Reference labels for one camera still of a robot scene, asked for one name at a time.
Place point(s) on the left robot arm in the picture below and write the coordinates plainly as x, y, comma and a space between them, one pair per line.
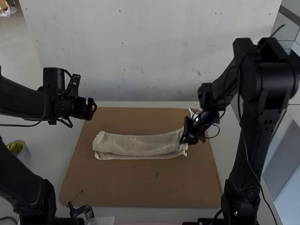
21, 98

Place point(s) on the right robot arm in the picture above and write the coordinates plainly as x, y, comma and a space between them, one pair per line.
253, 140

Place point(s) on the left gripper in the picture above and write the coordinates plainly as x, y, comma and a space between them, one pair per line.
70, 107

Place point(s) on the cork mat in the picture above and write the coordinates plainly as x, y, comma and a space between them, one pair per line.
140, 182

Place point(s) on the black clamp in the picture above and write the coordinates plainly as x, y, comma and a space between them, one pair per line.
80, 211

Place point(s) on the pale towel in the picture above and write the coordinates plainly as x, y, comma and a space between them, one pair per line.
140, 145

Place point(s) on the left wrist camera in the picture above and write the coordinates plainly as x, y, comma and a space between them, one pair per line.
52, 78

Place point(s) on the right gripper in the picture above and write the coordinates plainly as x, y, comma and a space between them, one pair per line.
202, 122

